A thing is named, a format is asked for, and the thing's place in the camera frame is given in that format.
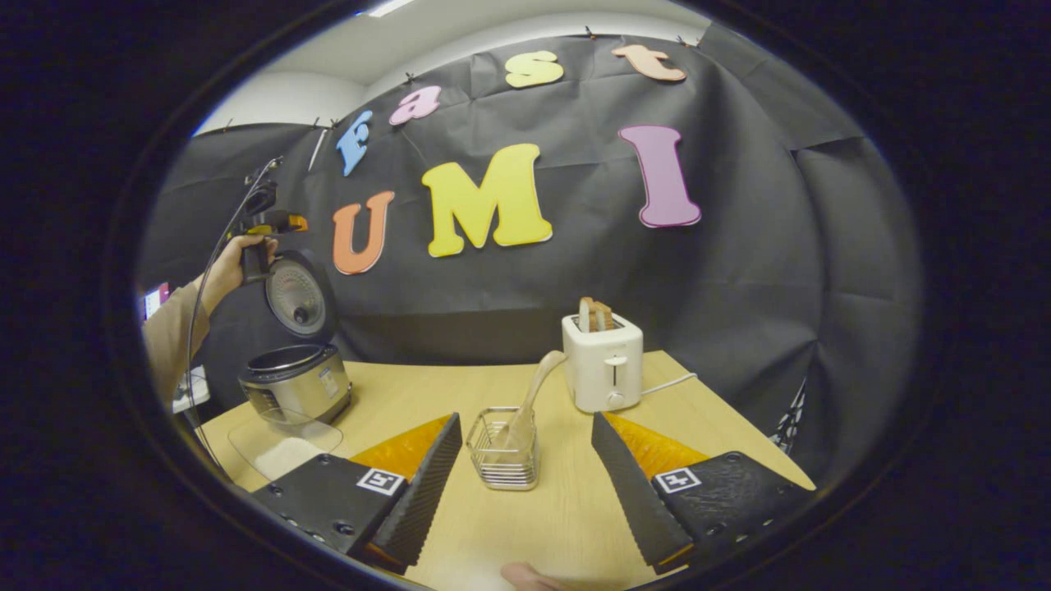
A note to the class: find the black backdrop cloth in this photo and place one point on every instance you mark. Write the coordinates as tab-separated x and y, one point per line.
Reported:
739	287

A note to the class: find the wooden spoon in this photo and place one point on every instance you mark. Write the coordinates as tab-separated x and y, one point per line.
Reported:
538	386

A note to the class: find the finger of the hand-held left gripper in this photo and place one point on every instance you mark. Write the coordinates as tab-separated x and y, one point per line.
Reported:
279	223

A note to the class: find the grey silver rice cooker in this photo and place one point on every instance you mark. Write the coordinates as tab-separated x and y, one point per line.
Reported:
296	382

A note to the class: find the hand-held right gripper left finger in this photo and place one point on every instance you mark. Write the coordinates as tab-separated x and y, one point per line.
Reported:
423	492

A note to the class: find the clear glass bowl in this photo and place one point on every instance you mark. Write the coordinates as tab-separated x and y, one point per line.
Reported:
246	435

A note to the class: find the white side table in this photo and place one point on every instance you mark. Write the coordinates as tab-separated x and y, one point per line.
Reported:
190	398

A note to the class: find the white toaster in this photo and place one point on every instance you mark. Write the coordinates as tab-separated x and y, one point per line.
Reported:
603	361

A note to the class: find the computer monitor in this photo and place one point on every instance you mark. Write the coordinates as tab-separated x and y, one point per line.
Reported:
156	300

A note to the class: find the ceiling light panel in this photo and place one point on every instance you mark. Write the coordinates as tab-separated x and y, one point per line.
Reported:
390	6

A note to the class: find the toasted bread slice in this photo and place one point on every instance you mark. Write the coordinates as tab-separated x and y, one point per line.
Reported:
595	313

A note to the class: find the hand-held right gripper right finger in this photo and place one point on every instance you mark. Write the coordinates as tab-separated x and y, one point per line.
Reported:
636	492

